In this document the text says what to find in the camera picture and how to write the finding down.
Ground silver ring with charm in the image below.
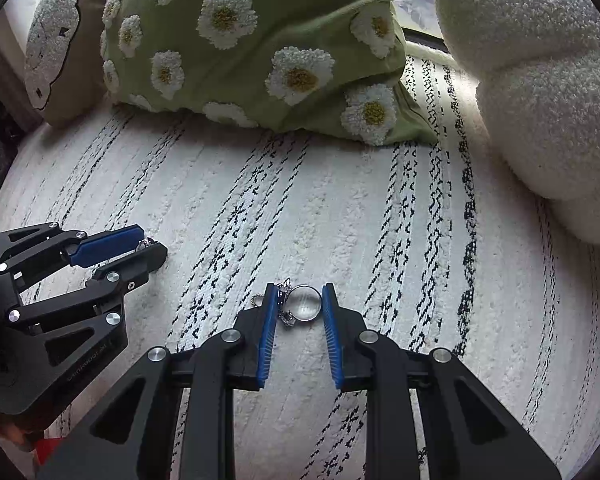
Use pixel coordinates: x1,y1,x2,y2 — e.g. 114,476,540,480
251,277,325,330

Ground white pumpkin plush pillow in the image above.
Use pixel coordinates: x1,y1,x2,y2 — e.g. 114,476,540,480
437,0,600,245

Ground white black patterned bedspread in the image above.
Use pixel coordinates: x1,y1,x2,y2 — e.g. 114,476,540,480
0,58,600,477

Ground person's left hand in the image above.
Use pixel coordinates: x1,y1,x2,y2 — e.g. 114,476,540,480
0,413,45,452

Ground green daisy pillow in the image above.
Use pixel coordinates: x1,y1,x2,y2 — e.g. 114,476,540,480
100,0,437,146

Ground beige sheep face pillow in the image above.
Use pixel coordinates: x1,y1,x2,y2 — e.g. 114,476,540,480
24,0,105,128

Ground red jewelry box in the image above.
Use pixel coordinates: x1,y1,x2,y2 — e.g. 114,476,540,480
33,438,64,468

